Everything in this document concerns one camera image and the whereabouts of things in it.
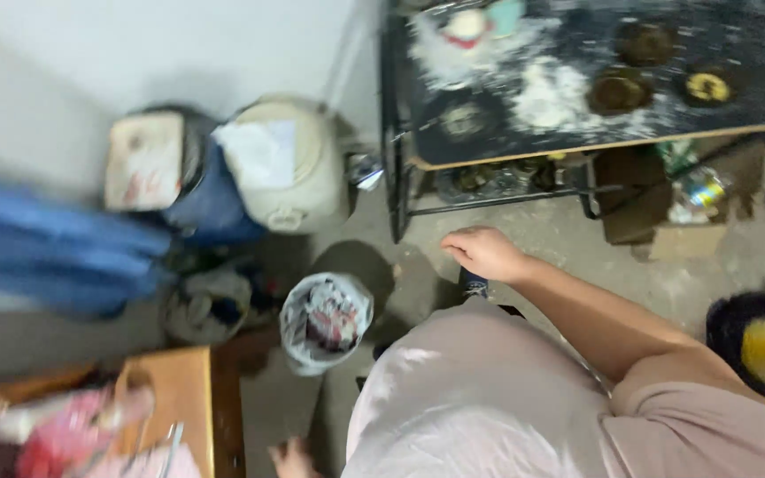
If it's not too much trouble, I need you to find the person's left hand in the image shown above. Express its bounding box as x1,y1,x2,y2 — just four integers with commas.
268,437,322,478

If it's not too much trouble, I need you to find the heap of dishes under table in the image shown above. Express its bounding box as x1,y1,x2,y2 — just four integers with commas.
434,154,589,203

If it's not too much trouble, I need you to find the dark bowl with yellow filling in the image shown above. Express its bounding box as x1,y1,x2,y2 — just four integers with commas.
678,65,741,108

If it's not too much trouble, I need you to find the yellow and black object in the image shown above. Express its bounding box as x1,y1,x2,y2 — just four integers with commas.
706,292,765,411

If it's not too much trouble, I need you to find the blue cloth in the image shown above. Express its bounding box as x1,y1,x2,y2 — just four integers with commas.
0,166,174,318

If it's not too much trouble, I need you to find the dark round bowl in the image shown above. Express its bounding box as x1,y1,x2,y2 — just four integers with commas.
437,100,494,143
615,21,677,67
586,68,656,116

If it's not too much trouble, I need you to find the person's right hand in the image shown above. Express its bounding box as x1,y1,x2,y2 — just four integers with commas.
440,226,533,286

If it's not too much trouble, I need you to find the clear plastic bottle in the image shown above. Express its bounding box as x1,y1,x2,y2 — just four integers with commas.
678,166,732,213

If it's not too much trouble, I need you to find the wooden side table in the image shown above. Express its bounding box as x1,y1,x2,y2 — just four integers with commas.
112,345,247,478

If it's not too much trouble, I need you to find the blue barrel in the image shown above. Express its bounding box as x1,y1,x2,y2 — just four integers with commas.
162,136,267,245

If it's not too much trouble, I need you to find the brown cardboard box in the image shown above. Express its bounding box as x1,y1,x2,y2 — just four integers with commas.
595,136,765,261

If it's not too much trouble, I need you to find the black metal-frame table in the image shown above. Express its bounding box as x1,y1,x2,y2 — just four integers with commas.
380,0,765,243

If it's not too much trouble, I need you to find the teal cup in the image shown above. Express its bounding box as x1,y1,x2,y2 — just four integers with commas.
487,0,527,38

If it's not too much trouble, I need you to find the white bin with trash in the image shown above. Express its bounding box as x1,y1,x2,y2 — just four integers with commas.
279,272,375,377

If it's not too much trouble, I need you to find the grey bucket with clutter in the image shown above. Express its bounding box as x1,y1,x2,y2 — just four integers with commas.
162,267,254,346

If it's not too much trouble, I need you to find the white dough ball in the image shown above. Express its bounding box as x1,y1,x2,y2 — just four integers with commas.
441,8,490,49

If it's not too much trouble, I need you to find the cream round cooker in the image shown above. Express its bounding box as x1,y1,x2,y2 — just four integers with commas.
213,94,352,235

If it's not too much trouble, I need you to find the pink cloth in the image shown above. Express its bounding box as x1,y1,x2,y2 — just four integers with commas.
0,385,203,478

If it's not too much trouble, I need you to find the person's dark shoe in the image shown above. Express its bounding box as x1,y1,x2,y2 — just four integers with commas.
459,267,490,301

